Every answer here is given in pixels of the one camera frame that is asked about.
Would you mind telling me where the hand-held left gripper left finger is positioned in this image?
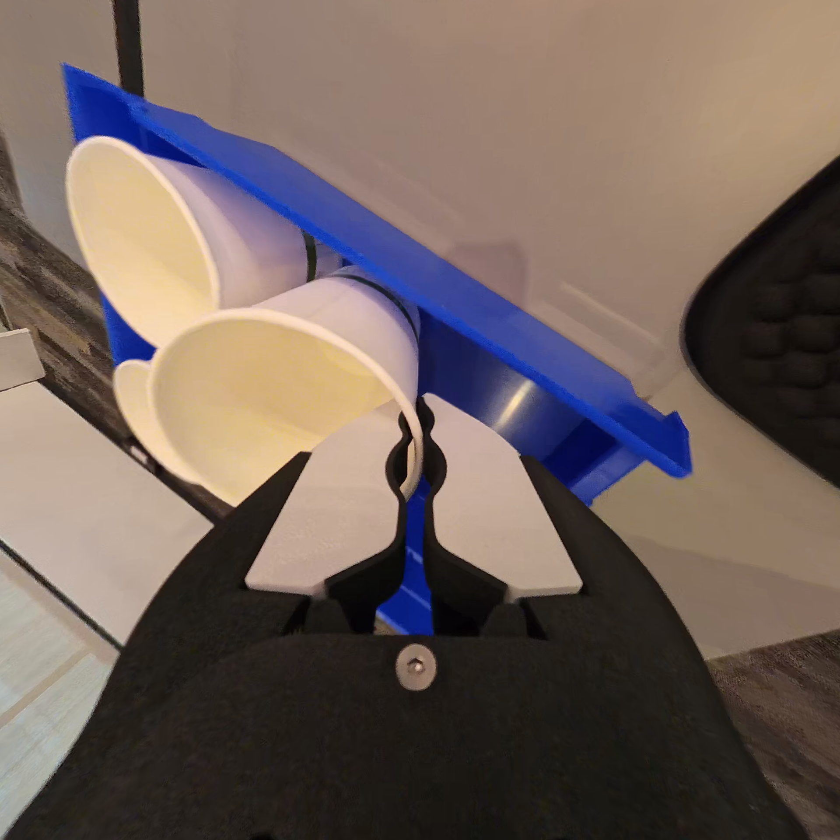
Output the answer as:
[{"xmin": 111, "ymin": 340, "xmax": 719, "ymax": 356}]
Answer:
[{"xmin": 244, "ymin": 425, "xmax": 409, "ymax": 634}]

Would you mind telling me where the black quilted armrest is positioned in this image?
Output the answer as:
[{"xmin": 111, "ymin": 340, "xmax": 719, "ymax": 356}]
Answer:
[{"xmin": 681, "ymin": 154, "xmax": 840, "ymax": 491}]

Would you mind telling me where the narrow blue plastic bin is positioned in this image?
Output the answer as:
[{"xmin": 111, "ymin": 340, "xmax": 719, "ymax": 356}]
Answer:
[{"xmin": 61, "ymin": 62, "xmax": 693, "ymax": 636}]

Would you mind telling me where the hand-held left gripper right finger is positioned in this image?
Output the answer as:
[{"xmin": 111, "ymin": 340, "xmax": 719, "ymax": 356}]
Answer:
[{"xmin": 415, "ymin": 394, "xmax": 584, "ymax": 636}]

